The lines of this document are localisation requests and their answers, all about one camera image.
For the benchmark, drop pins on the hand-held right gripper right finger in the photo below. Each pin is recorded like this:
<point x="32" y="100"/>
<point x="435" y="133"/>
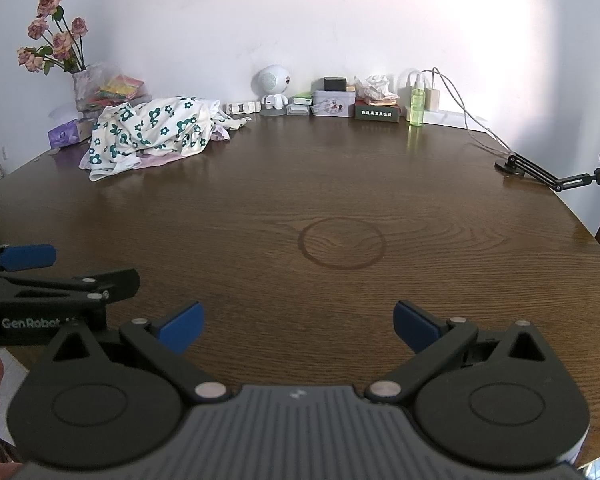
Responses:
<point x="416" y="329"/>

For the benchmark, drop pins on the purple floral garment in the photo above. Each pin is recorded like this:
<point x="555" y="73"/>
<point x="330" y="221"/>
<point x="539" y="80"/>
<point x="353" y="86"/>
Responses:
<point x="220" y="134"/>

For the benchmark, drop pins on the plain pink garment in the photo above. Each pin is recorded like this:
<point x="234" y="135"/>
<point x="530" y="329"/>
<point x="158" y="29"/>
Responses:
<point x="162" y="160"/>

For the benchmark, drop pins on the white grey carton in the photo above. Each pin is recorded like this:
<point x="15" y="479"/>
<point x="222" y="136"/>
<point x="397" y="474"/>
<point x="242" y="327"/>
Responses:
<point x="298" y="110"/>

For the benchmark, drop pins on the printed tin box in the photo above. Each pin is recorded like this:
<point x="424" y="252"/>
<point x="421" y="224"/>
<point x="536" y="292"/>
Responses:
<point x="332" y="105"/>

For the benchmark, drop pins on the pale flower vase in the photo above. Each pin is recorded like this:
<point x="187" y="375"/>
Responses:
<point x="82" y="87"/>

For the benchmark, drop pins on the white segmented plastic holder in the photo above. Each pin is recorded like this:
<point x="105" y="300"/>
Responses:
<point x="242" y="107"/>

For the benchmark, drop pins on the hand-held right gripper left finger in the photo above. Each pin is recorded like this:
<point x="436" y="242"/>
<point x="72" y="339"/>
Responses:
<point x="182" y="329"/>

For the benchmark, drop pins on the beige charger plug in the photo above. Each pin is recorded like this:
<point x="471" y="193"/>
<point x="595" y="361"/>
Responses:
<point x="433" y="100"/>

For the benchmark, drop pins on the white power strip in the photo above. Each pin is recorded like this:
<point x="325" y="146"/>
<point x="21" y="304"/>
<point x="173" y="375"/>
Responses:
<point x="450" y="117"/>

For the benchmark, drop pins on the green spray bottle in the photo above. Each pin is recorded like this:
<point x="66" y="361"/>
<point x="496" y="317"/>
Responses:
<point x="416" y="105"/>

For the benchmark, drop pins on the small black box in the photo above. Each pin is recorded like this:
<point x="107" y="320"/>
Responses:
<point x="335" y="84"/>

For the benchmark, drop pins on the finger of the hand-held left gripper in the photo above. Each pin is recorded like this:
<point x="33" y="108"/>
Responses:
<point x="27" y="256"/>
<point x="105" y="282"/>

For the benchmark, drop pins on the bag of colourful snack packets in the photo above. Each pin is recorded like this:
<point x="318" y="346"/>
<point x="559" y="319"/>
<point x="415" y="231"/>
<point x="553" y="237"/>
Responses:
<point x="120" y="87"/>

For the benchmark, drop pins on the white green-flowered garment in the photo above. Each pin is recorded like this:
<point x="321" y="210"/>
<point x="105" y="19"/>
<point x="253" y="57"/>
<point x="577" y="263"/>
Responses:
<point x="150" y="125"/>

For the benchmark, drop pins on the white round robot toy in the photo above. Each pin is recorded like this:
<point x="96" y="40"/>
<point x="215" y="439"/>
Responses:
<point x="272" y="80"/>

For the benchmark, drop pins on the purple tissue box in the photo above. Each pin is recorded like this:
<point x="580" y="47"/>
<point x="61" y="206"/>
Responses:
<point x="65" y="134"/>

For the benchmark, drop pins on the dark green box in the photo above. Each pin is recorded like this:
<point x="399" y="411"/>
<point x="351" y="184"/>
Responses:
<point x="377" y="114"/>

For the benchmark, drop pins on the pink artificial flower bouquet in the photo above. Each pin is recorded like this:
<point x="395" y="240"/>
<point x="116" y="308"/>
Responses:
<point x="62" y="41"/>

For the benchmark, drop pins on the red box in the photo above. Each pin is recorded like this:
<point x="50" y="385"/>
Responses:
<point x="377" y="101"/>

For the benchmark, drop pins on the crumpled white plastic bag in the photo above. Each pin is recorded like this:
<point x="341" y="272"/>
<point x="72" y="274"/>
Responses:
<point x="375" y="85"/>

